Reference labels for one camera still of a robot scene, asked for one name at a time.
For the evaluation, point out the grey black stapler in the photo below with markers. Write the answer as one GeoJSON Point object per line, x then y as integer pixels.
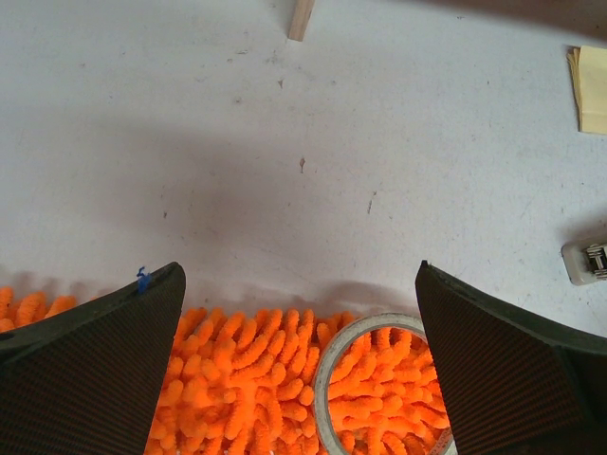
{"type": "Point", "coordinates": [585, 263]}

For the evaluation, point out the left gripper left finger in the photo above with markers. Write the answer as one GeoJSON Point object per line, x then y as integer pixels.
{"type": "Point", "coordinates": [87, 381]}

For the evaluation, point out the orange microfiber duster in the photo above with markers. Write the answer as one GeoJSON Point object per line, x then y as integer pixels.
{"type": "Point", "coordinates": [236, 383]}

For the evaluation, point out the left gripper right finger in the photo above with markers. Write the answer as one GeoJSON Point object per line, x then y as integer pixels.
{"type": "Point", "coordinates": [513, 382]}

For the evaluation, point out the clear tape roll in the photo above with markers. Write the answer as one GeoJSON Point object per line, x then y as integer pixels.
{"type": "Point", "coordinates": [376, 391]}

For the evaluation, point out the yellow sticky note pad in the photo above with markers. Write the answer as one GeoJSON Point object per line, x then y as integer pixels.
{"type": "Point", "coordinates": [588, 67]}

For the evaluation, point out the wooden bookshelf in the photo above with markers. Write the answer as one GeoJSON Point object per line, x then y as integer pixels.
{"type": "Point", "coordinates": [300, 19]}

